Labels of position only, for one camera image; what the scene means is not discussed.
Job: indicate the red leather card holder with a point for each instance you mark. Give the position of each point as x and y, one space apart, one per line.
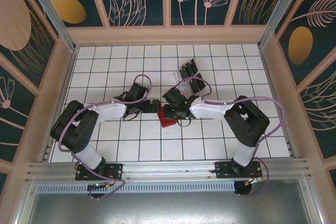
168 123

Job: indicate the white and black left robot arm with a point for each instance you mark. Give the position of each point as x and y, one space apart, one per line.
110 111

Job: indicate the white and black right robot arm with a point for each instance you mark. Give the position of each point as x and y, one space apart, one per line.
210 110

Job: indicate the clear acrylic card stand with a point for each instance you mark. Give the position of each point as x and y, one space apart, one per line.
177 75

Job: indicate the black credit card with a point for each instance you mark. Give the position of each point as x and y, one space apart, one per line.
193 65
193 86
189 69
197 83
184 73
201 79

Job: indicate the grey metal panel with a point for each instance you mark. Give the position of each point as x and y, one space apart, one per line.
168 208

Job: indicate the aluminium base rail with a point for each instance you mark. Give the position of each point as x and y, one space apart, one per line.
168 167

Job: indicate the aluminium table side rail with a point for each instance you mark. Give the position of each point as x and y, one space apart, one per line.
64 90
274 90

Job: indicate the aluminium corner post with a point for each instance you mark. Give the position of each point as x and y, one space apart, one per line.
280 11
53 14

